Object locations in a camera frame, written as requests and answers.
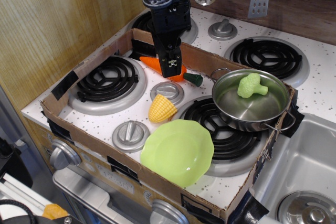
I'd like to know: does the left silver oven knob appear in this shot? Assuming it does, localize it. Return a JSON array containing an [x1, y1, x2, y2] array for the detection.
[[49, 140, 81, 170]]

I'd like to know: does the orange toy carrot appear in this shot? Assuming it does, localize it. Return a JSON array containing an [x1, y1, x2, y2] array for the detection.
[[140, 56, 203, 87]]

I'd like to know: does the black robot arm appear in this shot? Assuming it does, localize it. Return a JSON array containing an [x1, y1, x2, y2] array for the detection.
[[142, 0, 191, 78]]

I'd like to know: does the stainless steel pan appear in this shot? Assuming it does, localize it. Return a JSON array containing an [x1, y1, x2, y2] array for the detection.
[[210, 68, 296, 132]]

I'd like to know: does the brown cardboard fence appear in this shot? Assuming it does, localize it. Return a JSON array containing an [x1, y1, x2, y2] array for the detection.
[[40, 27, 306, 224]]

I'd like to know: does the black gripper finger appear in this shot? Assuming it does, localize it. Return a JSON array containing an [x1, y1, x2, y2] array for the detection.
[[158, 47, 182, 78]]

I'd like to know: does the silver front stove knob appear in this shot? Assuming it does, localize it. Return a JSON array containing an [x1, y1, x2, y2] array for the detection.
[[112, 120, 150, 153]]

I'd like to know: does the green toy broccoli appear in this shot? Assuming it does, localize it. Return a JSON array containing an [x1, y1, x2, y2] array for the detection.
[[237, 73, 268, 99]]

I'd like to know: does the silver centre stove knob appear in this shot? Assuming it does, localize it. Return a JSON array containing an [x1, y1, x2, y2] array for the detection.
[[150, 81, 184, 105]]

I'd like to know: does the green plastic plate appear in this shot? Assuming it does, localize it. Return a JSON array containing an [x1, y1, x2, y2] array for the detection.
[[140, 119, 214, 187]]

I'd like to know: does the silver stove knob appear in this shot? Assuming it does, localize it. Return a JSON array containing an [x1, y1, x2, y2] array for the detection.
[[208, 18, 238, 41], [112, 120, 150, 153], [150, 81, 184, 105]]

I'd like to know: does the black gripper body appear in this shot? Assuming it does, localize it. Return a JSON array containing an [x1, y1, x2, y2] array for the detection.
[[150, 0, 191, 57]]

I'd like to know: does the yellow toy corn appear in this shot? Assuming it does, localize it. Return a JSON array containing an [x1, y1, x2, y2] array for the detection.
[[148, 94, 177, 123]]

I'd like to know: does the hanging metal slotted spatula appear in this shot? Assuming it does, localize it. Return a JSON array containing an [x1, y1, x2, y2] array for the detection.
[[247, 0, 269, 19]]

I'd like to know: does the orange object at bottom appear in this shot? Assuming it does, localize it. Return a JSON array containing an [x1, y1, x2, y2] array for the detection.
[[42, 204, 69, 220]]

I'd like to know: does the silver sink drain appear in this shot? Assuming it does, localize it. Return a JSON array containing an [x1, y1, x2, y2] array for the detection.
[[276, 190, 335, 223]]

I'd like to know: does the silver sink basin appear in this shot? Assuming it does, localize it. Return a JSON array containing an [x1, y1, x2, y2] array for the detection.
[[253, 114, 335, 223]]

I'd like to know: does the front right black burner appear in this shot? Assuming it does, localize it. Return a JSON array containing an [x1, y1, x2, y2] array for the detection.
[[173, 96, 269, 177]]

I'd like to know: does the black device at left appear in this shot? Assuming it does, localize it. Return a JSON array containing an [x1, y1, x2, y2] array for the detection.
[[1, 138, 33, 188]]

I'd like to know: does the silver oven door handle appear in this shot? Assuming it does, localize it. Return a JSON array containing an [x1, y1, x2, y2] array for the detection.
[[53, 168, 150, 223]]

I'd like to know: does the right silver oven knob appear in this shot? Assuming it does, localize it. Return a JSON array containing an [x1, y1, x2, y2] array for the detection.
[[150, 199, 189, 224]]

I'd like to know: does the silver oven knob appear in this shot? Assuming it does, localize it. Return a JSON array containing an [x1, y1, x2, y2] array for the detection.
[[49, 140, 81, 170], [150, 199, 189, 224]]

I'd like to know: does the black cable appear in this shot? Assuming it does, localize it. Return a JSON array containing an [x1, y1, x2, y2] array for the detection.
[[0, 199, 37, 224]]

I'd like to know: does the silver back stove knob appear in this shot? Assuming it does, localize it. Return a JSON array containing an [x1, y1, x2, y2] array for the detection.
[[208, 18, 238, 41]]

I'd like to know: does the front left black burner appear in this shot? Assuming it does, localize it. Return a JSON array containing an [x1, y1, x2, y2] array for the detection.
[[68, 56, 147, 116]]

